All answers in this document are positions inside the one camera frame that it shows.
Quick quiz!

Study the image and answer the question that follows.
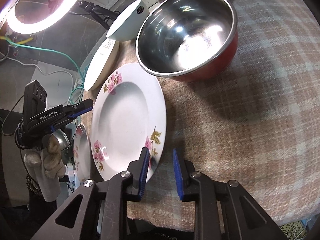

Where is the red steel mixing bowl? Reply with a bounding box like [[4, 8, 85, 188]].
[[135, 0, 238, 82]]

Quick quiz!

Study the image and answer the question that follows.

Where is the teal power cable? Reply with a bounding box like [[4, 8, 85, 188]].
[[0, 36, 87, 106]]

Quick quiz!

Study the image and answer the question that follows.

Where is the plaid beige table cloth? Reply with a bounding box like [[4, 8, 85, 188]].
[[127, 0, 319, 231]]

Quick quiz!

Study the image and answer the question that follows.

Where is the ring light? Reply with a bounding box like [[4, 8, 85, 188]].
[[6, 0, 78, 34]]

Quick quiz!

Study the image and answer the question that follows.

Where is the white leaf pattern plate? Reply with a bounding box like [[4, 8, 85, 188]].
[[84, 38, 120, 91]]

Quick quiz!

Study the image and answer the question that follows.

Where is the pale blue ceramic bowl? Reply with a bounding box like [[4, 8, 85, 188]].
[[106, 0, 149, 42]]

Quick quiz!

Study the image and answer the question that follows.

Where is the small pink floral plate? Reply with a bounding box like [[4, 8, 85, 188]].
[[73, 124, 91, 183]]

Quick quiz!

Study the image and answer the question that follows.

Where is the left gloved hand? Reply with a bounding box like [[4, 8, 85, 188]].
[[23, 135, 66, 202]]

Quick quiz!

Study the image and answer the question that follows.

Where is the large pink floral plate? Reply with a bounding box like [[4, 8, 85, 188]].
[[91, 63, 167, 180]]

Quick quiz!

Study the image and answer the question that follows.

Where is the black light tripod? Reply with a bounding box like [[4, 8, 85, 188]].
[[76, 0, 120, 30]]

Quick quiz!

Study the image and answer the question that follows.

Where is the white cable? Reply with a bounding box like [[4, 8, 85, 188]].
[[0, 52, 75, 91]]

